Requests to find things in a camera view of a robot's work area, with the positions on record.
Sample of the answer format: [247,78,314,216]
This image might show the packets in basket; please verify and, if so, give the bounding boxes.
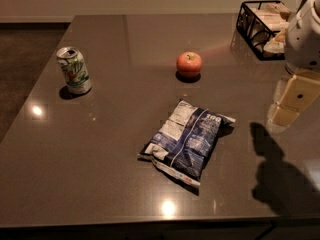
[250,2,291,57]

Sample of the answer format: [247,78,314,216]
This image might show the green 7up can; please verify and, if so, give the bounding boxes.
[56,47,92,95]

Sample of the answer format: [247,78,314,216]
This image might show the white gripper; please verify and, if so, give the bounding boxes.
[269,0,320,127]

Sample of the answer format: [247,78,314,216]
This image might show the black wire basket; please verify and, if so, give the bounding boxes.
[236,0,291,61]

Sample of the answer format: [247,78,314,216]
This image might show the red apple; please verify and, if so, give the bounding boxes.
[176,52,202,78]

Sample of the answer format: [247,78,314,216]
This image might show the blue chip bag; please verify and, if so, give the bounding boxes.
[138,100,235,188]

